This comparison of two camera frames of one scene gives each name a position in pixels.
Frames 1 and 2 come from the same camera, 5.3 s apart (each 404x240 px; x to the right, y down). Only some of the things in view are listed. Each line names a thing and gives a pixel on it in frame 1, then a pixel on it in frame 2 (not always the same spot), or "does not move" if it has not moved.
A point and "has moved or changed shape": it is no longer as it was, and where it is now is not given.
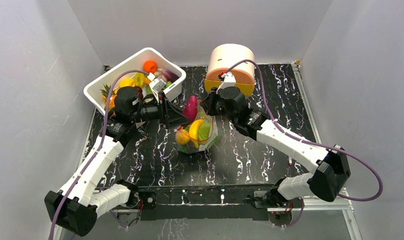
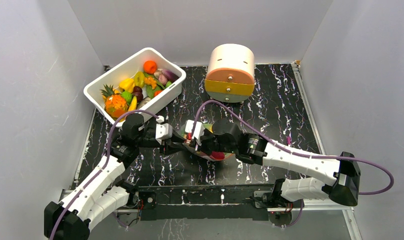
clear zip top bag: [201, 133] has moved or changed shape
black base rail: [205, 203] does not move
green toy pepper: [139, 79] does not move
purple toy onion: [168, 75] does not move
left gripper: [172, 116] -> [171, 146]
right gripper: [211, 108] -> [198, 146]
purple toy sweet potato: [190, 109] -> [218, 155]
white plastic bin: [134, 64] does not move
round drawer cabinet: [223, 56] does not move
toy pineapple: [105, 91] does not move
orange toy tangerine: [150, 66] does not move
